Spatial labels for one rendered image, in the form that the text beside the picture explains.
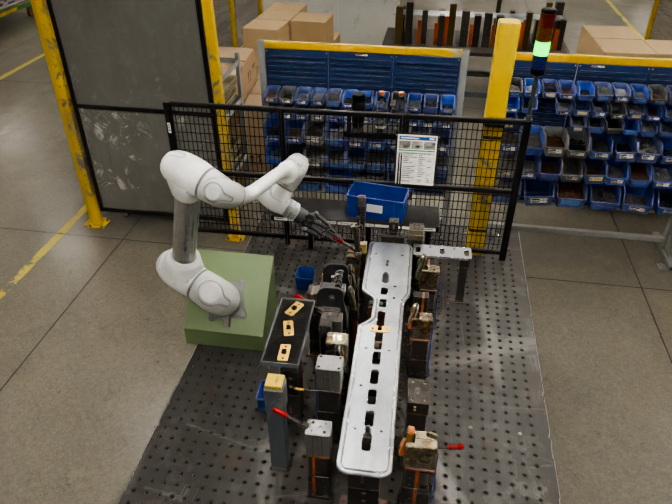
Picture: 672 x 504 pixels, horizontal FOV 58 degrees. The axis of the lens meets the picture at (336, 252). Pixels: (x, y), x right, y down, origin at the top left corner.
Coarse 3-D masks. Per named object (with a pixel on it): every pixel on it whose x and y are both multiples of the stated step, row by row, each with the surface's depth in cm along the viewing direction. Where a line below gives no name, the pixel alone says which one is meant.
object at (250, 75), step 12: (228, 48) 572; (240, 48) 571; (240, 60) 542; (252, 60) 567; (252, 72) 570; (252, 84) 573; (252, 96) 552; (228, 120) 577; (240, 120) 576; (252, 120) 530; (252, 132) 537; (252, 144) 544; (252, 156) 550; (264, 156) 550; (240, 168) 560; (252, 168) 557; (264, 168) 557; (240, 180) 566; (252, 180) 564
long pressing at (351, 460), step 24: (384, 264) 295; (408, 264) 295; (408, 288) 280; (360, 336) 253; (384, 336) 253; (360, 360) 242; (384, 360) 242; (360, 384) 231; (384, 384) 231; (360, 408) 221; (384, 408) 221; (360, 432) 213; (384, 432) 213; (360, 456) 204; (384, 456) 204
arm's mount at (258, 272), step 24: (216, 264) 292; (240, 264) 290; (264, 264) 289; (264, 288) 287; (192, 312) 288; (264, 312) 285; (192, 336) 290; (216, 336) 287; (240, 336) 285; (264, 336) 286
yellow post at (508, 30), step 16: (496, 32) 289; (512, 32) 281; (496, 48) 287; (512, 48) 285; (496, 64) 291; (512, 64) 290; (496, 80) 295; (496, 96) 299; (496, 112) 304; (496, 128) 308; (496, 144) 313; (480, 160) 320; (496, 160) 318; (480, 224) 341
